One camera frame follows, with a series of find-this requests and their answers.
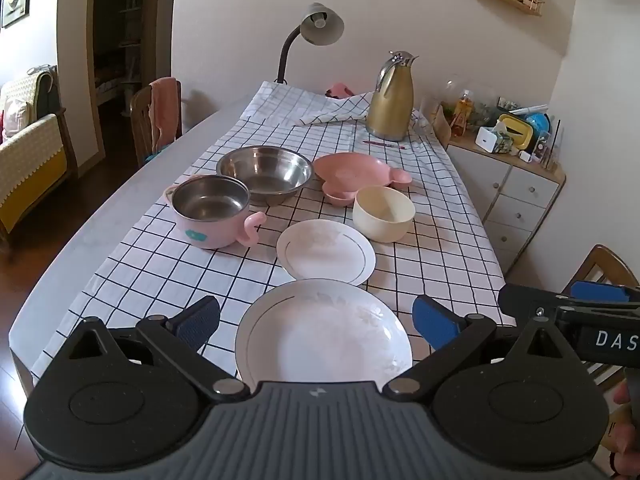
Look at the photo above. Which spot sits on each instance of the yellow box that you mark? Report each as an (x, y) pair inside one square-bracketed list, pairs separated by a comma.
[(515, 130)]

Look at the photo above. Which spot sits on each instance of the person's right hand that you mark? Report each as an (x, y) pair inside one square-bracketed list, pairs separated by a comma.
[(621, 435)]

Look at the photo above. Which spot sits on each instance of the glass jar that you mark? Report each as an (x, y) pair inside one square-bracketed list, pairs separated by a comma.
[(460, 105)]

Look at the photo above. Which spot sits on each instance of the pink object behind tablecloth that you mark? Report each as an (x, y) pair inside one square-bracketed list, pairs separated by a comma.
[(339, 90)]

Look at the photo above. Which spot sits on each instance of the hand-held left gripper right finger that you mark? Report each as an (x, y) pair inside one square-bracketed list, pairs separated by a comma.
[(432, 322)]

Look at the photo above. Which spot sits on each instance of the stainless steel bowl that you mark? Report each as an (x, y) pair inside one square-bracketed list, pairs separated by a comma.
[(265, 172)]

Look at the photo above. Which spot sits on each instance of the white drawer cabinet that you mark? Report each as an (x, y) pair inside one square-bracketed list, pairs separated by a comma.
[(520, 195)]

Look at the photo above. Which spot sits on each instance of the cream bowl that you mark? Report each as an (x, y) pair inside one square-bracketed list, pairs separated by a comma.
[(382, 215)]

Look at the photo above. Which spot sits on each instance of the black and white checked tablecloth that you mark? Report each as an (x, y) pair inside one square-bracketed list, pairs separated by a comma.
[(150, 270)]

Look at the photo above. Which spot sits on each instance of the white tissue box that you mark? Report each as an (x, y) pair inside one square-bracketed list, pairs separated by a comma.
[(490, 141)]

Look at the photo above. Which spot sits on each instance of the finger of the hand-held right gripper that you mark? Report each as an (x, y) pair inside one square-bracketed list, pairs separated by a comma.
[(600, 291), (530, 300)]

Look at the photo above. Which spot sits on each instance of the pink eared plate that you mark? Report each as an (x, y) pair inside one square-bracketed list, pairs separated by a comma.
[(355, 170)]

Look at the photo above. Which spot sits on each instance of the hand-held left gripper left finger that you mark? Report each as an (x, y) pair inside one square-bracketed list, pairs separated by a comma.
[(197, 320)]

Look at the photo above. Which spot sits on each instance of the large white plate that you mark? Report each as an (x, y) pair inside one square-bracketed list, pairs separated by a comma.
[(320, 340)]

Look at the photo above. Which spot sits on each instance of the pink towel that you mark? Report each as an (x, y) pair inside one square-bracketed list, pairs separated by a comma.
[(166, 110)]

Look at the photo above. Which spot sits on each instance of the dark bookshelf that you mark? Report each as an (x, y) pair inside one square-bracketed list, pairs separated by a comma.
[(122, 35)]

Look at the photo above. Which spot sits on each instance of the gold thermos jug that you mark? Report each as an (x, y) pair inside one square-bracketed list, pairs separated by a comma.
[(390, 105)]

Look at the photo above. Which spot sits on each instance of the grey gooseneck desk lamp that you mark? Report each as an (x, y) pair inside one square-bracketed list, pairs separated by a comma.
[(325, 27)]

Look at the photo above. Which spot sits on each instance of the red pen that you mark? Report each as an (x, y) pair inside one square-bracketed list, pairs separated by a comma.
[(385, 144)]

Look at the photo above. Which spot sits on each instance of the wooden chair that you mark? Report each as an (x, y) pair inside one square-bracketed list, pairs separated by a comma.
[(600, 265), (142, 125)]

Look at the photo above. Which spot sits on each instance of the sofa with cream cover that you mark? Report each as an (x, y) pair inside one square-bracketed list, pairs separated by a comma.
[(30, 155)]

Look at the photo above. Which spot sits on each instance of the small white plate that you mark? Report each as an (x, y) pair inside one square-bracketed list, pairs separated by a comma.
[(325, 252)]

